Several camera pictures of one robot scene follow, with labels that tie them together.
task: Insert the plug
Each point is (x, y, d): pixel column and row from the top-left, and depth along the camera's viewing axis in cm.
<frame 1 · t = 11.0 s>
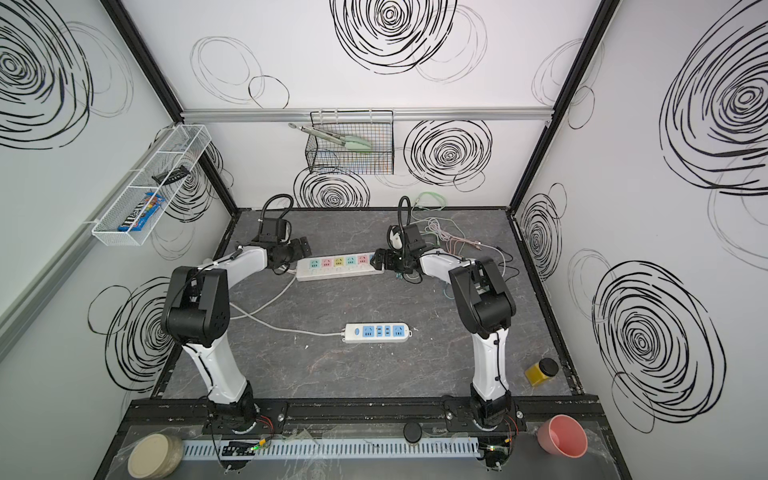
left hand: (302, 249, 101), fingers open
right hand: (381, 260, 99), fingers open
large multicolour power strip: (335, 266, 102), point 3 cm above the table
small blue white power strip: (376, 332, 86), point 4 cm above the table
yellow jar black lid: (539, 372, 75), point 8 cm above the table

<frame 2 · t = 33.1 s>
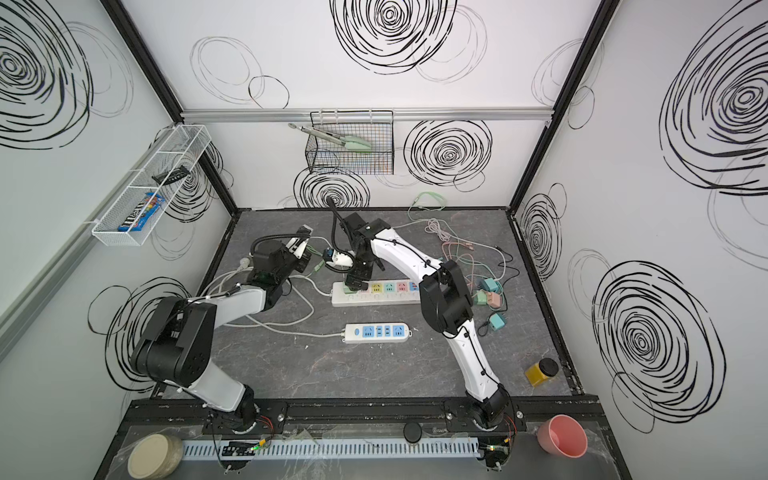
left hand: (304, 238, 92), fingers closed
right hand: (356, 269, 93), fingers open
large multicolour power strip: (378, 294, 96), point 3 cm above the table
the other named things where they were.

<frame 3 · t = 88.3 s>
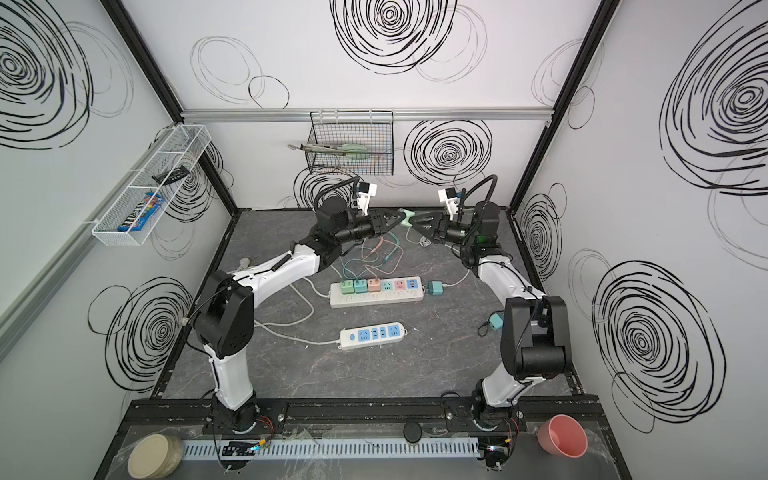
left hand: (407, 219, 76), fingers open
right hand: (410, 224, 77), fingers open
teal charger plug: (436, 288, 98), point 2 cm above the table
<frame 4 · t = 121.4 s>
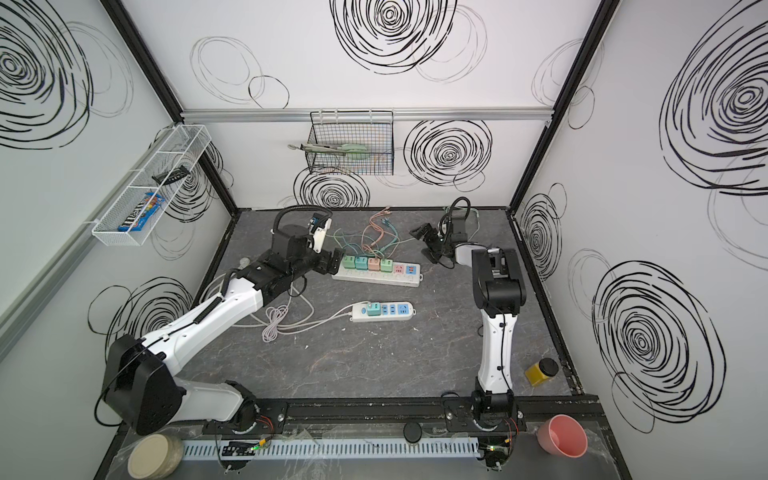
left hand: (331, 244, 81), fingers open
right hand: (415, 237, 105), fingers open
large multicolour power strip: (403, 274, 100), point 2 cm above the table
small blue white power strip: (388, 312, 91), point 3 cm above the table
teal charger plug: (374, 309, 87), point 7 cm above the table
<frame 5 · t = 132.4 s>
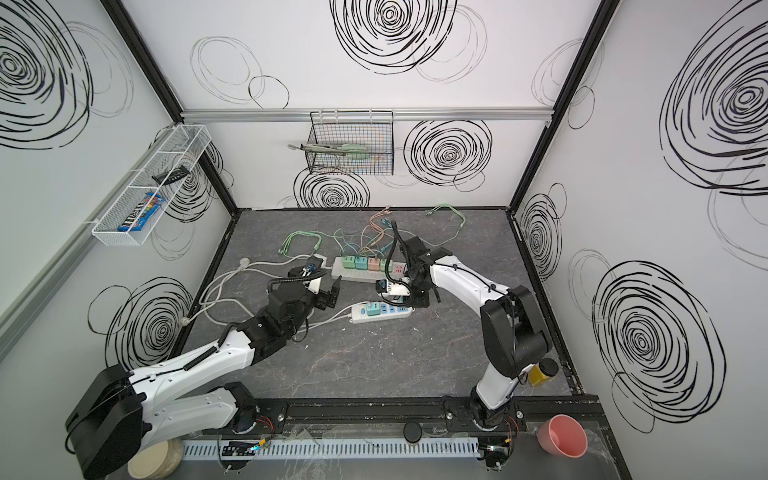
left hand: (326, 271, 80), fingers open
right hand: (409, 292, 89), fingers open
